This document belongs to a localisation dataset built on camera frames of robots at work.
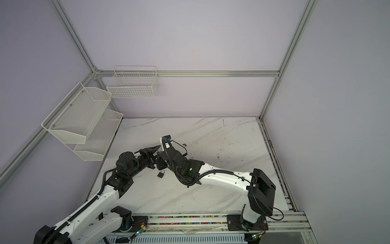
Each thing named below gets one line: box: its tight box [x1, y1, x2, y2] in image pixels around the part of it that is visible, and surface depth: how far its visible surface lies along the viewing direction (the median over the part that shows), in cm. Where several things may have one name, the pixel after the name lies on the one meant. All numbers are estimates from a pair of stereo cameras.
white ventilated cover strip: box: [106, 234, 246, 244], surface depth 72 cm
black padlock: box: [156, 169, 166, 179], surface depth 92 cm
